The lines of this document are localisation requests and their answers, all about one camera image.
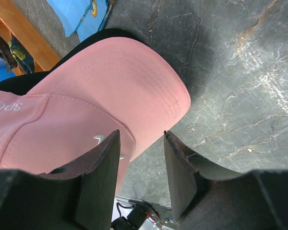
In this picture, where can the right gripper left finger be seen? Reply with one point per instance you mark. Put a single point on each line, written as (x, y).
(76, 196)

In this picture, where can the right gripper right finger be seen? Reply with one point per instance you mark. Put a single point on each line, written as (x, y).
(207, 196)

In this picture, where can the pink cap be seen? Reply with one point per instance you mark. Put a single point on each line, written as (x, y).
(117, 83)

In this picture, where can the blue astronaut print cloth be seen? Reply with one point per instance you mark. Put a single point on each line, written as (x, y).
(83, 17)

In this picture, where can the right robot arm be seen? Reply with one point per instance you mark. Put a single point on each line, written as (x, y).
(139, 215)

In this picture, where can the rolled green black belt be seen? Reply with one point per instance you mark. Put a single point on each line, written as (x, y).
(22, 56)

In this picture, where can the rolled black brown belt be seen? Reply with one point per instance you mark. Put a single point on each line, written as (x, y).
(6, 55)

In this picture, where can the wooden compartment tray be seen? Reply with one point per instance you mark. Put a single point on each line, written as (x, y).
(14, 24)

